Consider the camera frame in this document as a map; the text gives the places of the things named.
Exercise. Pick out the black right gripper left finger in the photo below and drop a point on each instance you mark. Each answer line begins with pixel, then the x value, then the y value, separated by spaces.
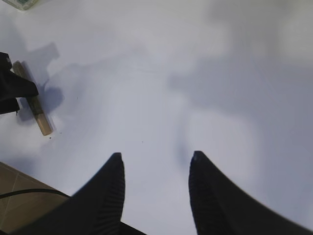
pixel 96 209

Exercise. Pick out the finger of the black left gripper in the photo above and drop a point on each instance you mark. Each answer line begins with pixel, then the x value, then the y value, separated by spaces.
pixel 12 85
pixel 9 105

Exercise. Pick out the yellow oil bottle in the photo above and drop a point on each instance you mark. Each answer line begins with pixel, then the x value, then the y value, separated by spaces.
pixel 21 4

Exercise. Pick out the gold glitter pen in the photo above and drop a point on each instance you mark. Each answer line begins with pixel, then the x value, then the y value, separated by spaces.
pixel 34 102

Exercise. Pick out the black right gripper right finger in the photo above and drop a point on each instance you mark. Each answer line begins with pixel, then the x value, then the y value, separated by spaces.
pixel 219 207

